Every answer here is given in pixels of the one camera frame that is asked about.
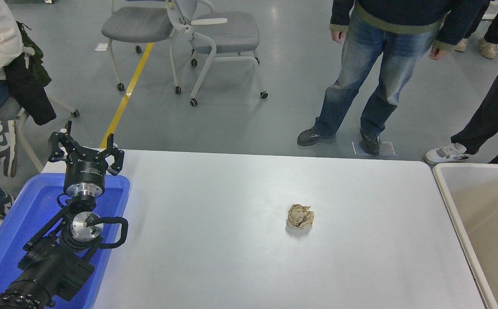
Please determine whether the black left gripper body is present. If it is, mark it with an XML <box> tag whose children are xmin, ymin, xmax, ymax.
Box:
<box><xmin>64</xmin><ymin>150</ymin><xmax>110</xmax><ymax>188</ymax></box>

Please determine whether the clear floor marker plate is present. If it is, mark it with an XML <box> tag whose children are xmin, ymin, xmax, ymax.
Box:
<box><xmin>351</xmin><ymin>142</ymin><xmax>396</xmax><ymax>157</ymax></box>

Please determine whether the white-legged wheeled chair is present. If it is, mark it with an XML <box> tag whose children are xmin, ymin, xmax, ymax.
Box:
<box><xmin>0</xmin><ymin>95</ymin><xmax>80</xmax><ymax>173</ymax></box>

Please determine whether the black jacket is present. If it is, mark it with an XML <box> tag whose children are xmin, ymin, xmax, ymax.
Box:
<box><xmin>3</xmin><ymin>21</ymin><xmax>57</xmax><ymax>126</ymax></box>

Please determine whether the blue plastic tray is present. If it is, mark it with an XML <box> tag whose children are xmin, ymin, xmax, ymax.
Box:
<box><xmin>0</xmin><ymin>173</ymin><xmax>131</xmax><ymax>309</ymax></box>

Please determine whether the grey armless wheeled chair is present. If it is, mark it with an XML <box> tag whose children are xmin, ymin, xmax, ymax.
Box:
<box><xmin>101</xmin><ymin>0</ymin><xmax>182</xmax><ymax>95</ymax></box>

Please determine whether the grey wheeled chair with armrests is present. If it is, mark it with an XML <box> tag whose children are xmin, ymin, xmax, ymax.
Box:
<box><xmin>167</xmin><ymin>0</ymin><xmax>269</xmax><ymax>107</ymax></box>

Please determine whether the crumpled tan paper ball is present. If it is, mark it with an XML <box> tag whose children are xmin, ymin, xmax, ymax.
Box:
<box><xmin>286</xmin><ymin>204</ymin><xmax>315</xmax><ymax>230</ymax></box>

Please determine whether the large pale bin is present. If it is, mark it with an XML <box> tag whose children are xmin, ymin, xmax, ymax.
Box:
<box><xmin>433</xmin><ymin>163</ymin><xmax>498</xmax><ymax>309</ymax></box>

